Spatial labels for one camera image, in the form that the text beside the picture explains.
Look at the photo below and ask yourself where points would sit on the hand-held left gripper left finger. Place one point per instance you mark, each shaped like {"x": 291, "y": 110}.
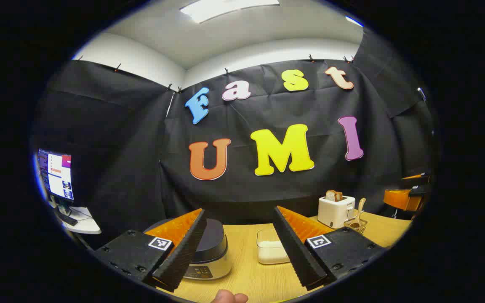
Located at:
{"x": 183, "y": 252}

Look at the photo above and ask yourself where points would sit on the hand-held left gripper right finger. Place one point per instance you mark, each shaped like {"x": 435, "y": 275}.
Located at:
{"x": 295, "y": 252}

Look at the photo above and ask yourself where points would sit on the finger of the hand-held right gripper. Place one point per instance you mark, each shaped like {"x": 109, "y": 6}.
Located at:
{"x": 400, "y": 200}
{"x": 415, "y": 180}

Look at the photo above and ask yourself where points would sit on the clear box of rice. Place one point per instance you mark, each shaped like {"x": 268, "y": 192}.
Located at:
{"x": 270, "y": 250}

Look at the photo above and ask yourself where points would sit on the black and silver rice cooker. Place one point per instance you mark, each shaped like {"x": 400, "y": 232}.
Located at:
{"x": 215, "y": 248}

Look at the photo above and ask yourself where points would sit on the wooden spoon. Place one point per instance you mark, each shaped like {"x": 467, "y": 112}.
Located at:
{"x": 360, "y": 206}

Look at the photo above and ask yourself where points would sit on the white toaster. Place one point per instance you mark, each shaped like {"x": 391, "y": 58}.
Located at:
{"x": 333, "y": 210}

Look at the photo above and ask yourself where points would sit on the bread slice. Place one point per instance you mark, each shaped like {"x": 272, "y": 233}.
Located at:
{"x": 333, "y": 195}

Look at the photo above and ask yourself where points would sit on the white side table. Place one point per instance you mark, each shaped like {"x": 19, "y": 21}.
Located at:
{"x": 84, "y": 225}

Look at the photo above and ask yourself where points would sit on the black backdrop cloth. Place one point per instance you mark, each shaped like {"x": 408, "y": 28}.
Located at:
{"x": 141, "y": 147}

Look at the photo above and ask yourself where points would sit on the black keyboard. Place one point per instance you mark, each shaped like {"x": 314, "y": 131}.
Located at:
{"x": 66, "y": 218}

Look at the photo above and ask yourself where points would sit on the computer monitor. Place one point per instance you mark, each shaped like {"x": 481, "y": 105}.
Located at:
{"x": 59, "y": 174}

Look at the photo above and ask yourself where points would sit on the ceiling light panel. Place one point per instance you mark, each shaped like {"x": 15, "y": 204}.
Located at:
{"x": 354, "y": 21}
{"x": 225, "y": 8}

